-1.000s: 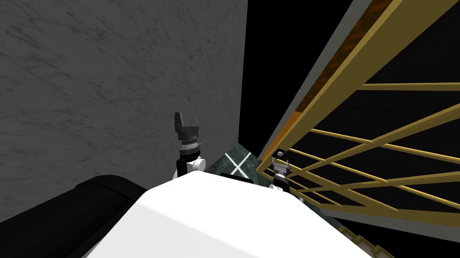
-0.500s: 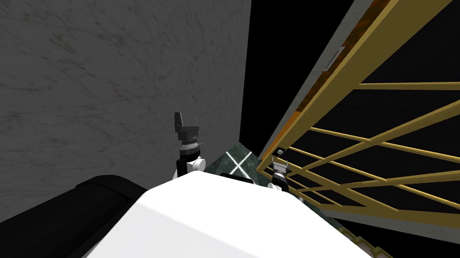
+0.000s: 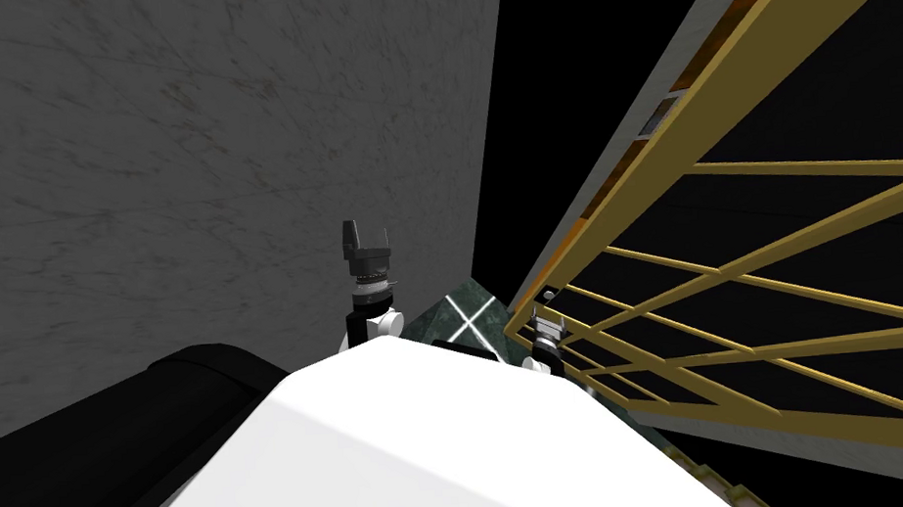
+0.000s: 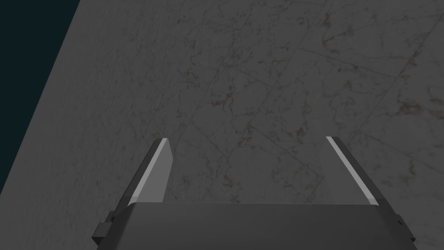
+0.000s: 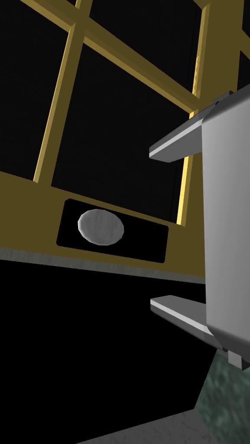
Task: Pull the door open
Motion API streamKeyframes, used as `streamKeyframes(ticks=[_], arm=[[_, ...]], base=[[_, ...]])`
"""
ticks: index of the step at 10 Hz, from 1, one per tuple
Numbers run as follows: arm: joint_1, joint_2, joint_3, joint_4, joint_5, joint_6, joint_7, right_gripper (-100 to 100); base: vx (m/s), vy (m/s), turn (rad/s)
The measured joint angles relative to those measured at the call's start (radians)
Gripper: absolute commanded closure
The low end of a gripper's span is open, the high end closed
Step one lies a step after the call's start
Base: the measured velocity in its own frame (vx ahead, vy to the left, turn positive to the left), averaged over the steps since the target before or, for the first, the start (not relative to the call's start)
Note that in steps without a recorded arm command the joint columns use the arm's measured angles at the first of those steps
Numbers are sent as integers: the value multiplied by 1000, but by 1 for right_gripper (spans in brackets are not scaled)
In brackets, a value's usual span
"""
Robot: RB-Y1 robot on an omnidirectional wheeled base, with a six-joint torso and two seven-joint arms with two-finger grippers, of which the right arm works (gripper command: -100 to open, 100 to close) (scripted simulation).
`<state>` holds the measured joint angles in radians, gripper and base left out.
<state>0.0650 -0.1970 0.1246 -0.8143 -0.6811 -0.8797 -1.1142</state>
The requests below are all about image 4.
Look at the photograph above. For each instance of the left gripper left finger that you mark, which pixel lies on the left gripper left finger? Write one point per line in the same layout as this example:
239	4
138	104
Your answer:
155	175

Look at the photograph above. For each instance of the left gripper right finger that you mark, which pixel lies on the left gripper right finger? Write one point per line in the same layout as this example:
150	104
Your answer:
350	173

